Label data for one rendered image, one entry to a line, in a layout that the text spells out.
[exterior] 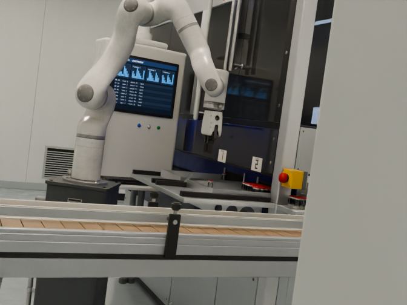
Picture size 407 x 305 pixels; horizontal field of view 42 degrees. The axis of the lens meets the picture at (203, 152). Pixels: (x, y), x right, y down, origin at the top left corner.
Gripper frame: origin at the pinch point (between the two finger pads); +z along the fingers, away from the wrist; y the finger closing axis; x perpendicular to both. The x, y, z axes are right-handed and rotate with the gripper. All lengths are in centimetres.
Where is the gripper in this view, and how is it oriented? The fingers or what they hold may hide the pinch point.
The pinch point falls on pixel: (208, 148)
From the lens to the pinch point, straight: 215.1
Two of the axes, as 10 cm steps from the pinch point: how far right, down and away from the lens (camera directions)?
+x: -9.0, -1.0, -4.2
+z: -1.4, 9.9, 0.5
